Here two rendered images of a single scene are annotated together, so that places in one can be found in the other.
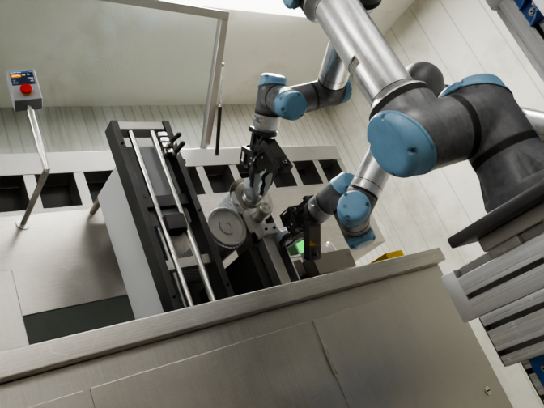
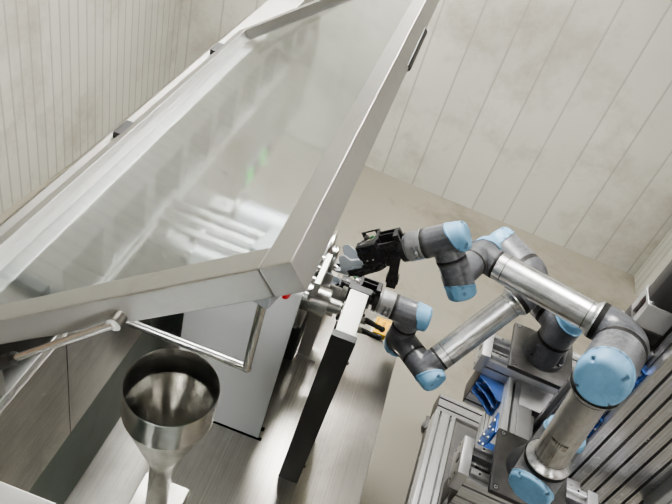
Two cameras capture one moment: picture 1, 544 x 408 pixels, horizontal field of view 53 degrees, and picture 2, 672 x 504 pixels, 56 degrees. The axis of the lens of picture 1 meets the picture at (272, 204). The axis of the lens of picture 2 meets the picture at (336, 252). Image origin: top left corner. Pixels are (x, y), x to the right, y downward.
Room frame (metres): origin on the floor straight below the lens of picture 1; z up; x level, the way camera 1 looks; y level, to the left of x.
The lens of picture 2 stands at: (0.63, 0.92, 2.32)
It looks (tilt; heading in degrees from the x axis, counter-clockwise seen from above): 40 degrees down; 315
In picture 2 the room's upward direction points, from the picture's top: 19 degrees clockwise
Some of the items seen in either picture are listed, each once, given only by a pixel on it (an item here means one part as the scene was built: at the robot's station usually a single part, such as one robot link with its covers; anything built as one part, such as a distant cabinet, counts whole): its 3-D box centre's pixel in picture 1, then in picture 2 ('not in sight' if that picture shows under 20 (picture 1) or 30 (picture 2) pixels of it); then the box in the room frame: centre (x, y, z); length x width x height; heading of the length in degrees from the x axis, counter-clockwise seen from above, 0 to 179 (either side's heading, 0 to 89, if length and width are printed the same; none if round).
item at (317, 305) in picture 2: not in sight; (315, 299); (1.35, 0.22, 1.33); 0.06 x 0.06 x 0.06; 42
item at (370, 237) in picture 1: (354, 224); (402, 340); (1.36, -0.17, 1.01); 0.11 x 0.08 x 0.11; 178
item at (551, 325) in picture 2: not in sight; (563, 322); (1.23, -0.79, 0.98); 0.13 x 0.12 x 0.14; 178
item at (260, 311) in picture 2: (37, 137); (255, 331); (1.19, 0.48, 1.51); 0.02 x 0.02 x 0.20
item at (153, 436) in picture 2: not in sight; (170, 397); (1.13, 0.66, 1.50); 0.14 x 0.14 x 0.06
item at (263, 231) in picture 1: (274, 255); (320, 320); (1.48, 0.05, 1.05); 0.06 x 0.05 x 0.31; 42
